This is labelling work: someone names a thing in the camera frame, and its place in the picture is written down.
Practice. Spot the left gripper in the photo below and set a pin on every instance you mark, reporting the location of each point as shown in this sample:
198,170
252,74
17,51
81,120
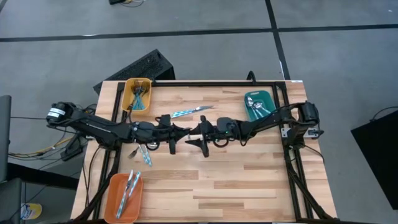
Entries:
146,132

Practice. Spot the black perforated box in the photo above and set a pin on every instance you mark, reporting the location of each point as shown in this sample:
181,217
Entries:
140,68

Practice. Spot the dark grey box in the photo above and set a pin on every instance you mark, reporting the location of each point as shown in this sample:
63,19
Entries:
11,202

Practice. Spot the orange plastic bin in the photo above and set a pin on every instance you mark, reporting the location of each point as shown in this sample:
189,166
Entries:
136,205

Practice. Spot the black cabinet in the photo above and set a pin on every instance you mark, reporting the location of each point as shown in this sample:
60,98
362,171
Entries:
379,149

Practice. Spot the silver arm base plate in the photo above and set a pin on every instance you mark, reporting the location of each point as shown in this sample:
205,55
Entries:
284,133

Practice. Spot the yellow bag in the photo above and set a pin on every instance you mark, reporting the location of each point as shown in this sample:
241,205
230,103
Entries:
32,211

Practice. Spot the teal plastic bin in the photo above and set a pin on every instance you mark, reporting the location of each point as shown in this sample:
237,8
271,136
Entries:
267,96

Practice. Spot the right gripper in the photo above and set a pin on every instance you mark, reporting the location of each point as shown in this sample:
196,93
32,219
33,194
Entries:
224,129

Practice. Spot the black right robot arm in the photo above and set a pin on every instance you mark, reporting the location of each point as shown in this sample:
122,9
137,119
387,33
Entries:
270,119

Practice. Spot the grey panel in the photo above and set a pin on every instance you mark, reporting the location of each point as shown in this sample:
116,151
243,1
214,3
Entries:
4,140

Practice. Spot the yellow plastic bin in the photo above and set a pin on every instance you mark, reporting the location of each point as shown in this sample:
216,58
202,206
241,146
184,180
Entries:
127,102

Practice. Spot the black floor stand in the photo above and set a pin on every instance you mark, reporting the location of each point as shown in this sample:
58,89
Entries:
73,151

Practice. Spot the black floor device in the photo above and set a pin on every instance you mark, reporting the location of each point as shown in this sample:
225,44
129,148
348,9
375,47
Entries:
116,1

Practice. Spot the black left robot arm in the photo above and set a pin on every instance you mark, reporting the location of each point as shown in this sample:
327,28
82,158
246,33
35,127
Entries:
93,127

